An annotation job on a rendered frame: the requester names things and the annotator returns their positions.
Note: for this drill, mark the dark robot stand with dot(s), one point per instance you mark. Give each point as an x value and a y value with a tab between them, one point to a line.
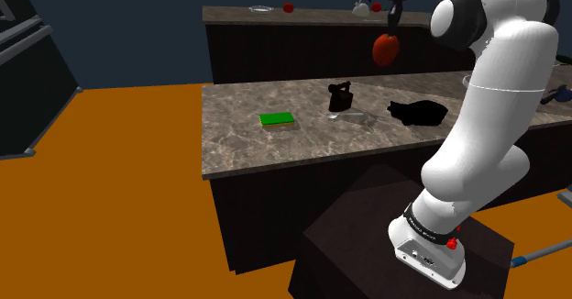
357	244

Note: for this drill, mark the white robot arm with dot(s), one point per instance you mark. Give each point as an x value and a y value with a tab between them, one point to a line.
496	110

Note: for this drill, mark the dark kitchen counter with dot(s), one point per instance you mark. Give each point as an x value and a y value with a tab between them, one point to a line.
277	52

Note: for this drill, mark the black clothes iron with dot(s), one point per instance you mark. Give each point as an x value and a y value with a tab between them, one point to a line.
339	101

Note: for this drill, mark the blue kitchen tool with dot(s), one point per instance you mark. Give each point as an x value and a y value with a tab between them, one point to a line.
558	94

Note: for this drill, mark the black cat figure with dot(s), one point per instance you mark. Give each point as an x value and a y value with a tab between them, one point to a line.
422	114

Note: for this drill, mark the silver spoon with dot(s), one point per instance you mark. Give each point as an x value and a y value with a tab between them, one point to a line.
346	115

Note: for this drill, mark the red orange fruit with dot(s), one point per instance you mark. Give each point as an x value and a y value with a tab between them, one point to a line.
385	51

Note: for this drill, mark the green yellow sponge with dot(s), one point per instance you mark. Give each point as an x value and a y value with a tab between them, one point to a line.
277	119

